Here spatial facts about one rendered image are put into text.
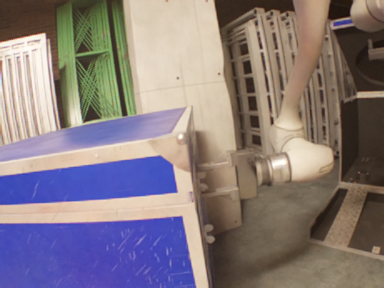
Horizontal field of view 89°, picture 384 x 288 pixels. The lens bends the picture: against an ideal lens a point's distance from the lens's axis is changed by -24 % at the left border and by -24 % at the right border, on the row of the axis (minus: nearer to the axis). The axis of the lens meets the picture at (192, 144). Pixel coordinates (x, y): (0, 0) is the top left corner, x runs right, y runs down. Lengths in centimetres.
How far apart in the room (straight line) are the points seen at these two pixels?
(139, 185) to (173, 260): 17
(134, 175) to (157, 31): 147
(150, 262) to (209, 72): 155
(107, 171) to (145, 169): 7
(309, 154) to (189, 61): 130
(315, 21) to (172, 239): 55
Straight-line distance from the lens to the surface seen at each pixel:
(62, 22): 387
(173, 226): 46
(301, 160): 69
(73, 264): 59
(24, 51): 281
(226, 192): 69
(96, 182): 46
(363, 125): 335
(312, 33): 61
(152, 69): 173
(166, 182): 42
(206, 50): 189
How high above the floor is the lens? 113
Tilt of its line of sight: 11 degrees down
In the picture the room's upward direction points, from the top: 8 degrees counter-clockwise
